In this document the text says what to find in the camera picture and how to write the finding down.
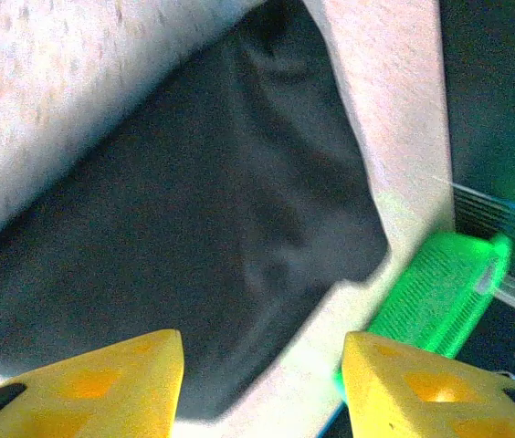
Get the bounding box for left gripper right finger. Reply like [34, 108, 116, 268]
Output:
[342, 331, 515, 438]

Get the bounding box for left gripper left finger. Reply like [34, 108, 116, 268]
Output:
[0, 328, 184, 438]

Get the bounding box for black t-shirt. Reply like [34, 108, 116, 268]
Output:
[0, 0, 394, 423]

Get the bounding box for green plastic basket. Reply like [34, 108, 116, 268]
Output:
[333, 231, 513, 405]

